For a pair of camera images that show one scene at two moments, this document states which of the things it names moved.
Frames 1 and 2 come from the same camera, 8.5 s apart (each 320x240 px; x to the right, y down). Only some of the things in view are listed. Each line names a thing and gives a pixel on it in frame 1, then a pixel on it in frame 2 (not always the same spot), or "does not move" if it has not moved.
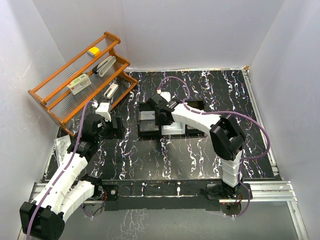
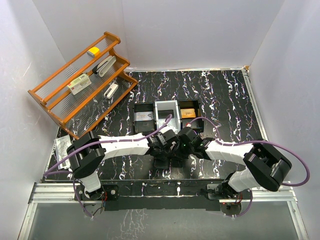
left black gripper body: x=111 y=132 -> x=161 y=155
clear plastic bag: x=61 y=145 does not move
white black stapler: x=104 y=66 does not move
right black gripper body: x=159 y=121 -> x=185 y=150
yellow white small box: x=93 y=51 does not move
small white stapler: x=111 y=90 does not move
